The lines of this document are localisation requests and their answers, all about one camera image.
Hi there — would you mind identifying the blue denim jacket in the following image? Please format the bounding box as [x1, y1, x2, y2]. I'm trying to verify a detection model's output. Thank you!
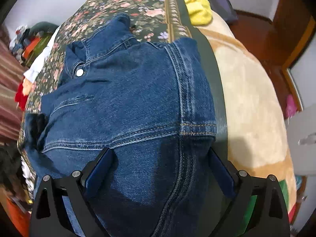
[23, 13, 218, 237]

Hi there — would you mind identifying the beige blanket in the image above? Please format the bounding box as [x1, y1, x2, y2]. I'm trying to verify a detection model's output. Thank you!
[197, 11, 298, 225]

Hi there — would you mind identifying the pink item by door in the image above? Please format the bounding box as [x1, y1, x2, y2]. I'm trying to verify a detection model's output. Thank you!
[285, 94, 297, 118]

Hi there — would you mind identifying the red plush toy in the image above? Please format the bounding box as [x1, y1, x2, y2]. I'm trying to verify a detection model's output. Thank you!
[14, 78, 33, 111]

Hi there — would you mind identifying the white cloth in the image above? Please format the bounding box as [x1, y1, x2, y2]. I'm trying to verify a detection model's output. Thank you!
[24, 26, 60, 84]

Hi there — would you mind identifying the striped pink curtain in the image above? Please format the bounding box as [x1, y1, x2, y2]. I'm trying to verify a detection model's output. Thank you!
[0, 26, 25, 143]

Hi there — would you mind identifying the orange box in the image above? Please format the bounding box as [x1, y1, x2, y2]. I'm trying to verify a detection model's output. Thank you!
[23, 37, 41, 59]

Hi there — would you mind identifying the wooden door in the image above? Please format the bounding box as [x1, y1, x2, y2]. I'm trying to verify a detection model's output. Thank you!
[230, 0, 312, 69]

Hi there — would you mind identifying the clutter pile on box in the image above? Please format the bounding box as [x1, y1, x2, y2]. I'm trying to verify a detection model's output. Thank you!
[9, 25, 30, 64]

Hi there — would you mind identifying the yellow cloth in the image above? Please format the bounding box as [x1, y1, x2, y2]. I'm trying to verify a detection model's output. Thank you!
[104, 0, 214, 26]

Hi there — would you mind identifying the grey purple bag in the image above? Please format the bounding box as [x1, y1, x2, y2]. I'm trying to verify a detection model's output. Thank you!
[208, 0, 238, 24]

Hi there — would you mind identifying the dark floral bedspread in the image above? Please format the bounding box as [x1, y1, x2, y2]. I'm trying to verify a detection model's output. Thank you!
[17, 0, 229, 198]

